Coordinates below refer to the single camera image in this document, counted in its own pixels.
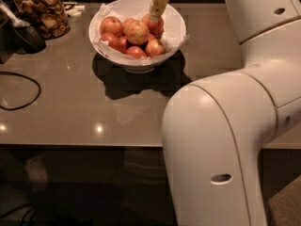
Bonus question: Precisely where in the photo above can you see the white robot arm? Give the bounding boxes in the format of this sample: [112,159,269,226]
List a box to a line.
[163,0,301,226]

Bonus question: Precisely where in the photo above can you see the red apple back right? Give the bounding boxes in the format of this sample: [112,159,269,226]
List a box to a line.
[142,14,164,38]

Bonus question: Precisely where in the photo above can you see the red apple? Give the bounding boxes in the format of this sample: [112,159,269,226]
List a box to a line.
[101,32,127,53]
[125,46,146,58]
[99,16,123,37]
[145,40,166,57]
[142,14,164,38]

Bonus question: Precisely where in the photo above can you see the white ceramic bowl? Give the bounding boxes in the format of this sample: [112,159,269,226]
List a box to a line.
[87,0,187,74]

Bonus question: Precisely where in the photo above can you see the red apple front right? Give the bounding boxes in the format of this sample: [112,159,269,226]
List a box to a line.
[145,40,166,57]

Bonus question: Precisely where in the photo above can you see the red apple back left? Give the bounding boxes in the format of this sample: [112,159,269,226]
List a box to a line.
[99,16,123,37]

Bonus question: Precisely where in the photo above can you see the red apple front centre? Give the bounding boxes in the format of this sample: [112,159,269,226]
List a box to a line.
[125,46,146,58]

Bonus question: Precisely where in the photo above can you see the red apple front left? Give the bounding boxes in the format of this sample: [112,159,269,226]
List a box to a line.
[101,32,127,53]

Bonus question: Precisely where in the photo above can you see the small white items on table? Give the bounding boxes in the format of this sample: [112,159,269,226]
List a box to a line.
[65,4,86,18]

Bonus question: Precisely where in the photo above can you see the glass jar of dried chips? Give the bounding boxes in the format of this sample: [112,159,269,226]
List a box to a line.
[13,0,70,40]

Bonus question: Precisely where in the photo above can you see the black kitchen appliance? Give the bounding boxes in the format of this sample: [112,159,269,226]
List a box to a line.
[0,0,46,54]

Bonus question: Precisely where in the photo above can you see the black cable on table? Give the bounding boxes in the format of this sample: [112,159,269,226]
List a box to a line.
[0,71,42,112]

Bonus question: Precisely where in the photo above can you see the black cables on floor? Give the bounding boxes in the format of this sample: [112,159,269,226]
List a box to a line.
[0,201,41,226]

